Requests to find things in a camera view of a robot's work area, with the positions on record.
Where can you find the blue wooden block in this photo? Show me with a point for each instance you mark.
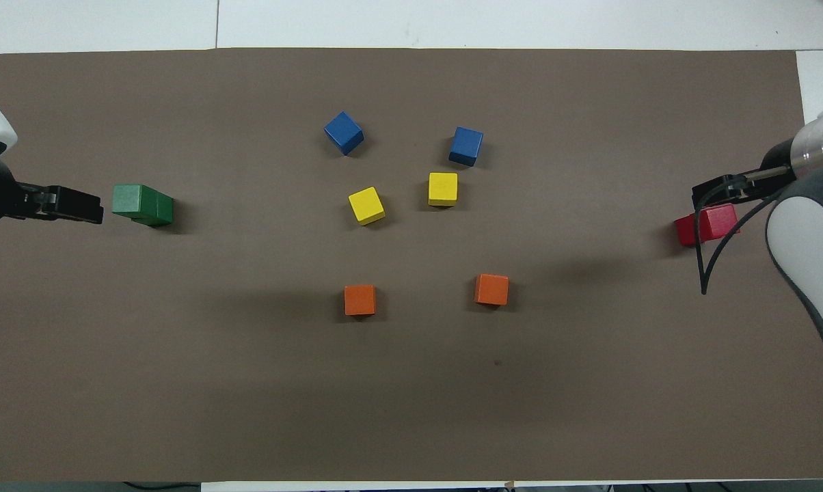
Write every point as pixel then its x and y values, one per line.
pixel 344 132
pixel 466 146

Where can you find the green wooden block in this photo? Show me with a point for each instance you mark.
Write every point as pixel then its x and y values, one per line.
pixel 128 199
pixel 160 213

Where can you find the yellow wooden block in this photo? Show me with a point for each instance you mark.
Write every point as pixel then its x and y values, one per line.
pixel 366 206
pixel 443 188

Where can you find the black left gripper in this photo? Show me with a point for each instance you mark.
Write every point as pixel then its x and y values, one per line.
pixel 1 198

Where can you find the orange wooden block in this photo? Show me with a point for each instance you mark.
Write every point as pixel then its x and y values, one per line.
pixel 491 290
pixel 359 301

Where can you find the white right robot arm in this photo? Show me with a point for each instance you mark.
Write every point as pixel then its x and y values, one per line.
pixel 808 232

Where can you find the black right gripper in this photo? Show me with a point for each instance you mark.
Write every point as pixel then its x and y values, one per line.
pixel 777 167

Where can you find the brown table mat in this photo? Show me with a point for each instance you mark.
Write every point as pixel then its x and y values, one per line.
pixel 411 383

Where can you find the red wooden block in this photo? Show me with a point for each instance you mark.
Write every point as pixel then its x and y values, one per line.
pixel 719 220
pixel 686 231

